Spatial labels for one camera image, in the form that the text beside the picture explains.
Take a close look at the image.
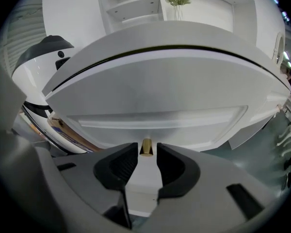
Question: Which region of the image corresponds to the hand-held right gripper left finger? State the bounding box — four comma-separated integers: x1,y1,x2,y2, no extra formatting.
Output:
93,142,139,230

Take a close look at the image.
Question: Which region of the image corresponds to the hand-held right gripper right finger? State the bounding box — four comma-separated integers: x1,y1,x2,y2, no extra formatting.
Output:
156,142,201,205

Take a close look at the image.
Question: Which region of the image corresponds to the white desk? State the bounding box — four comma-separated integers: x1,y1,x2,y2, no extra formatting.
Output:
41,20,291,218

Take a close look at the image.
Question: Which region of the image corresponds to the long brown cardboard box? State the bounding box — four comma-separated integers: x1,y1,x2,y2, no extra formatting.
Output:
48,115,99,154

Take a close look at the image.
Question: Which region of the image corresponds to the white cushioned stool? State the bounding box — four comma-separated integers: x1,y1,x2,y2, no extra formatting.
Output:
276,125,291,158

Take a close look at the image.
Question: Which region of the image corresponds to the white and black service robot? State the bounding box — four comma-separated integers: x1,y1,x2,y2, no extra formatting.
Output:
11,34,94,155

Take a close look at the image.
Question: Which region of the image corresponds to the white oval mirror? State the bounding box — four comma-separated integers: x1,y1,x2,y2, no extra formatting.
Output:
271,31,286,66

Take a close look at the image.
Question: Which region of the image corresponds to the white ribbed vase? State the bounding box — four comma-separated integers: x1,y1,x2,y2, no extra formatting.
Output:
172,5,184,21

